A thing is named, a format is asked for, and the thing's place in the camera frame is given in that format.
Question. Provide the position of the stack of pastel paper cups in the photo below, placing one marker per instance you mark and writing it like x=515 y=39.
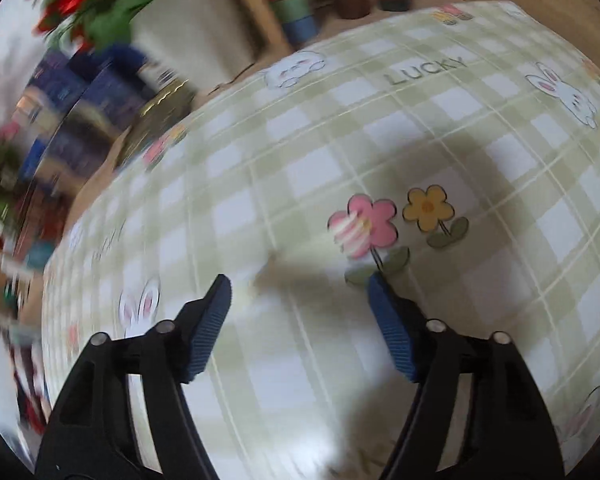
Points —
x=290 y=5

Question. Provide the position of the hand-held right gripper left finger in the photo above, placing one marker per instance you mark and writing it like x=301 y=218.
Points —
x=207 y=340

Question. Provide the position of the gold tray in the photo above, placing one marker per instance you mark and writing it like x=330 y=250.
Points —
x=152 y=120

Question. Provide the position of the stack of blue gift boxes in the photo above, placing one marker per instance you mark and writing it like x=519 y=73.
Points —
x=80 y=110

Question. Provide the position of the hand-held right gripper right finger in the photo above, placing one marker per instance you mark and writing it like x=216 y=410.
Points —
x=395 y=330

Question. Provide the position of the green checked tablecloth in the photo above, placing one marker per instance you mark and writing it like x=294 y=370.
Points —
x=305 y=160

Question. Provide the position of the white flower pot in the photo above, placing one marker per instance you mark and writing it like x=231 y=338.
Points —
x=195 y=30

